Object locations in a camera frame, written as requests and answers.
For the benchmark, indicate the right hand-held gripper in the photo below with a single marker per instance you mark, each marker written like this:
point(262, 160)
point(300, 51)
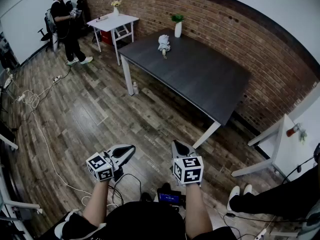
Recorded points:
point(188, 170)

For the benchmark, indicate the person's black clothing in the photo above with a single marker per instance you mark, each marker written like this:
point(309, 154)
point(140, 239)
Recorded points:
point(145, 221)

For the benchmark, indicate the white vase with yellow flowers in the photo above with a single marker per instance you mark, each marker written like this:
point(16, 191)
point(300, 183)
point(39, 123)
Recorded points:
point(116, 11)

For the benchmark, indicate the white side table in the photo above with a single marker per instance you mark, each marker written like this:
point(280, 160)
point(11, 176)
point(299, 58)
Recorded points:
point(287, 154)

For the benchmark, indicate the white folding table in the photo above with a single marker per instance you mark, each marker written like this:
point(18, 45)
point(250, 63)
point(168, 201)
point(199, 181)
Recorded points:
point(112, 21)

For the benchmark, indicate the white power strip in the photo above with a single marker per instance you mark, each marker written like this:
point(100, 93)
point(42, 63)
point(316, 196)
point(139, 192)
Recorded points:
point(261, 234)
point(21, 98)
point(57, 78)

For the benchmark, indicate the person's left forearm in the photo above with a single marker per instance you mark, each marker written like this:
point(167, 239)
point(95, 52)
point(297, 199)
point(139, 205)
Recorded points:
point(96, 201)

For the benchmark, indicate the black office chair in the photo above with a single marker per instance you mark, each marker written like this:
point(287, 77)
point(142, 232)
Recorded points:
point(46, 35)
point(82, 11)

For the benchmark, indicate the dark grey table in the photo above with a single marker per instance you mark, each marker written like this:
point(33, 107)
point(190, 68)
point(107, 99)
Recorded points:
point(190, 79)

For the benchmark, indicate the small white folded item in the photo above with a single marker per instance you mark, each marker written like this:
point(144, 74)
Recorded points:
point(102, 19)

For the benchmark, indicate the red vase with plant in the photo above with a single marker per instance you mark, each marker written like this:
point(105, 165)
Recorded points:
point(292, 131)

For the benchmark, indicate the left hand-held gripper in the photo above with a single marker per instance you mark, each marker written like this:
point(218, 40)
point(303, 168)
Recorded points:
point(100, 167)

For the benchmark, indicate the person's right forearm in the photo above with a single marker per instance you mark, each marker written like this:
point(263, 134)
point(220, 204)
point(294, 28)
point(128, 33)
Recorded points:
point(197, 209)

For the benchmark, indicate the red box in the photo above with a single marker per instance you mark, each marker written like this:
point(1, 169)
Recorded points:
point(106, 37)

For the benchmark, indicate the white umbrella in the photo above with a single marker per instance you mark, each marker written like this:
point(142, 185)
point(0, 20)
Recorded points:
point(163, 42)

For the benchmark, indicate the white vase with green plant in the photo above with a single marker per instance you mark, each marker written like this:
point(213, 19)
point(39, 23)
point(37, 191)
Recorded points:
point(177, 30)

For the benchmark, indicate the black device with blue screen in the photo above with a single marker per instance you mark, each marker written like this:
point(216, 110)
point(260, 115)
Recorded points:
point(170, 197)

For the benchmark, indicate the white metal rack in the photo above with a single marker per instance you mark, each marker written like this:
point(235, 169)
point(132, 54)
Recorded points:
point(22, 204)

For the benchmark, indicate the small white bottle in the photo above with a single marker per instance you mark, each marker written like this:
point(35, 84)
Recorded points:
point(135, 88)

